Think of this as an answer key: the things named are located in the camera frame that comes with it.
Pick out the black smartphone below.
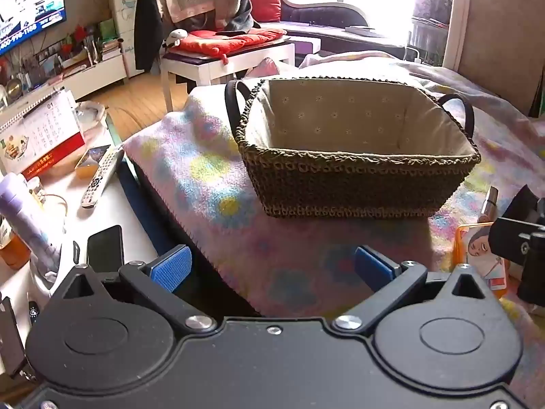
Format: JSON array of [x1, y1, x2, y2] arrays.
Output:
[[86, 224, 125, 273]]

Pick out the white drawer cabinet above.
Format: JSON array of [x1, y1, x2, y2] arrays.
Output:
[[106, 0, 150, 81]]

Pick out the orange container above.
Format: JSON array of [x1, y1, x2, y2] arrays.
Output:
[[0, 230, 32, 270]]

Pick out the purple bottle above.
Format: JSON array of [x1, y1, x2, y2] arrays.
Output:
[[0, 173, 64, 284]]

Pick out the gold lipstick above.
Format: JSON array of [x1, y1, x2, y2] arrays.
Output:
[[479, 186, 500, 224]]

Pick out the pink cloth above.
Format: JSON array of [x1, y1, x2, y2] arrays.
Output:
[[253, 57, 282, 81]]

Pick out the red pillow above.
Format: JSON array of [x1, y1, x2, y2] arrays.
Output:
[[247, 0, 282, 23]]

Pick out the white television cabinet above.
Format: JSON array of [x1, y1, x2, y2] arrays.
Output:
[[55, 53, 128, 103]]

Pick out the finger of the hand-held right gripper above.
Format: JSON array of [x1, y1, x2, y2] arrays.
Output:
[[489, 216, 535, 270]]

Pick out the flat screen television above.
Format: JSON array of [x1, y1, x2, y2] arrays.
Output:
[[0, 0, 69, 57]]

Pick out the red seat cushion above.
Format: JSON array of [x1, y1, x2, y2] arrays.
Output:
[[176, 28, 288, 62]]

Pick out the purple chaise sofa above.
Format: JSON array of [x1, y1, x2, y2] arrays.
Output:
[[279, 0, 409, 58]]

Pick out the white side table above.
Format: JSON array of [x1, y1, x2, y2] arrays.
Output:
[[161, 36, 296, 111]]

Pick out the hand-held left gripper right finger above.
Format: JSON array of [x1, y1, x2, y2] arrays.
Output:
[[333, 245, 500, 334]]

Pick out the white plush toy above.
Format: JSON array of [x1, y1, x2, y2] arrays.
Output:
[[164, 29, 189, 48]]

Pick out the pastel floral fleece blanket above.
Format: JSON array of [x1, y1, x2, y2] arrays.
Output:
[[123, 50, 545, 397]]

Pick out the patterned curtain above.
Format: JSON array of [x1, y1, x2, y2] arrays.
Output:
[[409, 0, 456, 62]]

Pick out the desk calendar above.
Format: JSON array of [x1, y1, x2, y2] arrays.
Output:
[[0, 87, 87, 175]]

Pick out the orange card with cartoon face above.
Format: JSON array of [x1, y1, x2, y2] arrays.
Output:
[[455, 224, 509, 294]]

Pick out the grey remote control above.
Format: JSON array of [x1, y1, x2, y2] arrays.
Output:
[[81, 144, 125, 209]]

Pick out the white plastic dish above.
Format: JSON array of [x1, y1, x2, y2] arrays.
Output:
[[74, 101, 107, 131]]

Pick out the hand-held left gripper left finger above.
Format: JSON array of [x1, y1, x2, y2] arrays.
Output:
[[50, 245, 218, 334]]

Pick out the black jacket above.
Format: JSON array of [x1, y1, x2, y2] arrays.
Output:
[[134, 0, 169, 73]]

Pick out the woven basket with fabric liner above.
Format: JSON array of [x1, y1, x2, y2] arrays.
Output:
[[225, 77, 482, 220]]

